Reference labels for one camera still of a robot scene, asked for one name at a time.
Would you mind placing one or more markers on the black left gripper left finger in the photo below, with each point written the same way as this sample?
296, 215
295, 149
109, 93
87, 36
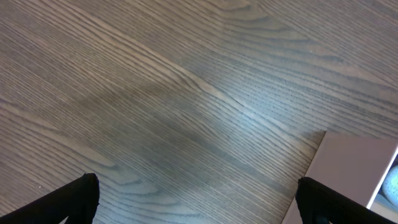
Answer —
74, 203

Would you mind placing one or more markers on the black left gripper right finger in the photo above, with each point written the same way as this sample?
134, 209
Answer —
319, 204

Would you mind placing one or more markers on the clear soap pump bottle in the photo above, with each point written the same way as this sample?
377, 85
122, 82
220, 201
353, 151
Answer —
389, 186

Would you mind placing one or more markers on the pink cardboard box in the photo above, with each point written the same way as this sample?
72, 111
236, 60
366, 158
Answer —
354, 167

